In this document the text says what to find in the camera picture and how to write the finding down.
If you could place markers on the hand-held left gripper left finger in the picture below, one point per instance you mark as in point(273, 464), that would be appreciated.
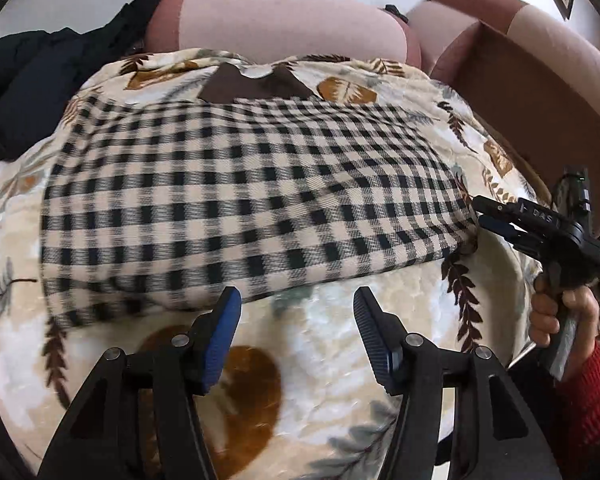
point(222, 340)

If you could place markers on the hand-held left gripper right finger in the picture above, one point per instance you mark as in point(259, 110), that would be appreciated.
point(372, 340)

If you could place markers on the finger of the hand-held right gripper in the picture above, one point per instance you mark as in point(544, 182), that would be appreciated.
point(502, 230)
point(495, 206)

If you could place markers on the black beige checked coat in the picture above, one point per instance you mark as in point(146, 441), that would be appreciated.
point(255, 185)

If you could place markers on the person's right forearm red sleeve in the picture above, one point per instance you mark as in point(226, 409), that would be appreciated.
point(595, 400)

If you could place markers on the person's right hand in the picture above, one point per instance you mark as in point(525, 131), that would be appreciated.
point(545, 315)

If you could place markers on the cream leaf-print blanket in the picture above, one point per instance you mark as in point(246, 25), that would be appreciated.
point(305, 320)

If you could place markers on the small dark object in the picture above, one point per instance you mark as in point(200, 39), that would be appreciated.
point(394, 12)

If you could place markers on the pink sofa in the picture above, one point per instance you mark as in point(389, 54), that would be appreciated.
point(280, 20)

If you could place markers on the black garment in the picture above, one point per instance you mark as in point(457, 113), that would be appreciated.
point(40, 75)

